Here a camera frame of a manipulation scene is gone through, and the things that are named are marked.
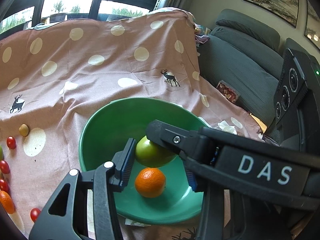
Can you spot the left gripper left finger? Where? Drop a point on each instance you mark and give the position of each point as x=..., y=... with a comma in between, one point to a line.
x=65, y=214

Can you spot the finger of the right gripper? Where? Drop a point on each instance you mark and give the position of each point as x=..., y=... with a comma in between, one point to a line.
x=184, y=143

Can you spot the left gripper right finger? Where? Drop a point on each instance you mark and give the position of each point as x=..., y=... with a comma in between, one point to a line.
x=212, y=208

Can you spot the green apple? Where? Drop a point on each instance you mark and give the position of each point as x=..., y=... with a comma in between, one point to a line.
x=152, y=155
x=1, y=153

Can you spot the orange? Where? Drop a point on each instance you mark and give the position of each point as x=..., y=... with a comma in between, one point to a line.
x=150, y=182
x=7, y=202

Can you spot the green bowl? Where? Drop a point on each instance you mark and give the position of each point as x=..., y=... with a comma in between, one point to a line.
x=107, y=132

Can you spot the stemmed cherry tomato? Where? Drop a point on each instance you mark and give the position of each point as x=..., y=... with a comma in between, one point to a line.
x=11, y=142

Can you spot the snack packet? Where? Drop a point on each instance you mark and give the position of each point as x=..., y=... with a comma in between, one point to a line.
x=227, y=91

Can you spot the grey sofa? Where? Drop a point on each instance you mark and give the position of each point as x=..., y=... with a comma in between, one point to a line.
x=244, y=53

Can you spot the right tan longan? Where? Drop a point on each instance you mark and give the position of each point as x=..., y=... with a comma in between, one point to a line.
x=23, y=130

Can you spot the pink polka dot cloth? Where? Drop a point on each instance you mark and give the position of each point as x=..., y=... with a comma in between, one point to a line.
x=53, y=79

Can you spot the dark framed window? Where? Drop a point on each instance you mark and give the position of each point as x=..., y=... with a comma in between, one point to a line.
x=24, y=14

